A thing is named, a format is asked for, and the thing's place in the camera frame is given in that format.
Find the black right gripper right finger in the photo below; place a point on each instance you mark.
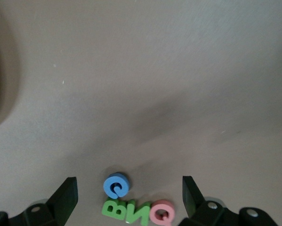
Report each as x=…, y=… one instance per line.
x=195, y=207

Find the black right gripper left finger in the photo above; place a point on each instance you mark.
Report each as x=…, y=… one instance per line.
x=60, y=207

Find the pink letter Q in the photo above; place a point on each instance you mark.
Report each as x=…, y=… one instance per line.
x=155, y=216

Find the green capital letter B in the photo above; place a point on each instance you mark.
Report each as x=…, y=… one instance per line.
x=103, y=212

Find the brown table cover mat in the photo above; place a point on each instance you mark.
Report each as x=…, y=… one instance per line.
x=155, y=70

